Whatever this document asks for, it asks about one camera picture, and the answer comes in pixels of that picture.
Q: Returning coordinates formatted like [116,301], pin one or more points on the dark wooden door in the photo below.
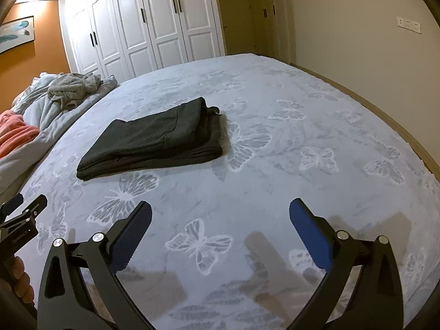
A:
[240,17]

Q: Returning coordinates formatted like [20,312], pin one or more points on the light grey quilt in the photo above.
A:
[51,123]

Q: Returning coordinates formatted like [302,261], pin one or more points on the beige closet door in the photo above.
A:
[275,17]

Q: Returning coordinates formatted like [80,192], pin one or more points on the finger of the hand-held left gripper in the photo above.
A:
[12,202]
[32,208]

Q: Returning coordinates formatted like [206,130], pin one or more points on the wooden bed frame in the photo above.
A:
[378,110]

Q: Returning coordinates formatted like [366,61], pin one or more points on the orange pink blanket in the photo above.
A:
[15,132]

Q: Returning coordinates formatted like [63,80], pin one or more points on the white wall switch panel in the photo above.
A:
[409,25]

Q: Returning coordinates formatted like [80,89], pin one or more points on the white wardrobe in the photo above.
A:
[144,24]

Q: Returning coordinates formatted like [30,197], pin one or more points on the person's left hand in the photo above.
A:
[22,278]

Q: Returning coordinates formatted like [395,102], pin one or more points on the framed wall picture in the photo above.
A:
[15,34]

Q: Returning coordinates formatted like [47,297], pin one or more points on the crumpled grey garment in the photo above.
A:
[70,89]

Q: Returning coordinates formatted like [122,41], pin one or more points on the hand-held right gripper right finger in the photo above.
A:
[311,233]

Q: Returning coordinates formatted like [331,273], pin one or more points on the dark grey pants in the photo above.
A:
[147,137]

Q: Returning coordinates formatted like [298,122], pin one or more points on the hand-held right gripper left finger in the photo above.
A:
[134,233]

